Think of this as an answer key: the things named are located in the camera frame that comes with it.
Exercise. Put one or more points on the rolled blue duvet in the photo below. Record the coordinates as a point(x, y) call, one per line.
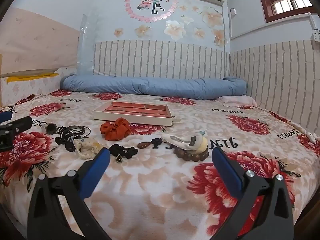
point(162, 87)

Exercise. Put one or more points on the brick pattern tray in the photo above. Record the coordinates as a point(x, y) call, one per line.
point(135, 110)

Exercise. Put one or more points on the white bow hair clip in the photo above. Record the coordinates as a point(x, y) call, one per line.
point(180, 140)

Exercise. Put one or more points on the black claw clip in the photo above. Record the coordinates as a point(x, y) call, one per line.
point(63, 141)

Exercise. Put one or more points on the pink heart wall sticker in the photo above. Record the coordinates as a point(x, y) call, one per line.
point(156, 3)

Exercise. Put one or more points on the brown teardrop hair clip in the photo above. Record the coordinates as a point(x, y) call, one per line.
point(144, 145)

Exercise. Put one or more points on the brown framed window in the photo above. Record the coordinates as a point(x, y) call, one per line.
point(287, 3)

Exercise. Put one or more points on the cream scrunchie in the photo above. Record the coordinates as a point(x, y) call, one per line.
point(87, 148)

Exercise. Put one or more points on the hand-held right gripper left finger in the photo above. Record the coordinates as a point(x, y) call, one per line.
point(98, 165)

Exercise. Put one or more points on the small teal hair clip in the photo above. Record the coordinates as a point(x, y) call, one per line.
point(201, 133)

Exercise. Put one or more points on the yellow tape strip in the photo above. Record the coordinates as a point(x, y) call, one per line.
point(32, 77)

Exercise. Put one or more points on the yellow pompom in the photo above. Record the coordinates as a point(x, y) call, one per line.
point(203, 145)

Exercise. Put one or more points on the pink pillow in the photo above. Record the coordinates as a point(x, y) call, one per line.
point(240, 100)

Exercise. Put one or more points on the red floral blanket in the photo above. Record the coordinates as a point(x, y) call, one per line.
point(155, 192)

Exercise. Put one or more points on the small black bumpy scrunchie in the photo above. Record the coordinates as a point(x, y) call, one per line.
point(156, 143)

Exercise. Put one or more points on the peach flower wall stickers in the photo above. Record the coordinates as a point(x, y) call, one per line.
point(175, 27)

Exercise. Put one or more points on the small white wall hook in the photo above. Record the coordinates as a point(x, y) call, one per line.
point(233, 11)

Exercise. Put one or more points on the pink patterned board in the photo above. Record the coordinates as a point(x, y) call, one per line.
point(37, 45)

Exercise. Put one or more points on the white wall socket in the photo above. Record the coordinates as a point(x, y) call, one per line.
point(315, 35)

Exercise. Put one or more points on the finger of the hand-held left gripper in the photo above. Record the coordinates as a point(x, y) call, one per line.
point(20, 125)
point(5, 116)

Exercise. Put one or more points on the orange scrunchie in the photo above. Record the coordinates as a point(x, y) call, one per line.
point(115, 130)

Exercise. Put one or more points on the white air conditioner pipe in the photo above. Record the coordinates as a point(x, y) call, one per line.
point(226, 30)

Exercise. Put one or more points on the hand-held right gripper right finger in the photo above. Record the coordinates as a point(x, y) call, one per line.
point(227, 170)

